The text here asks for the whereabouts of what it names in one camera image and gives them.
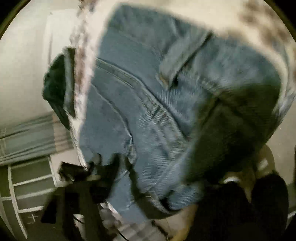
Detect blue denim jeans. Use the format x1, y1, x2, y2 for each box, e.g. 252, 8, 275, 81
78, 3, 290, 225

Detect dark green garment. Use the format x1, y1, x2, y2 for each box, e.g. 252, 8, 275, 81
42, 47, 75, 130

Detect grey striped curtain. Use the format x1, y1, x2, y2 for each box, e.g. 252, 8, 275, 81
1, 113, 73, 166

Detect white floral bed sheet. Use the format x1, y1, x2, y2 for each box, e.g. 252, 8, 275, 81
67, 0, 296, 167

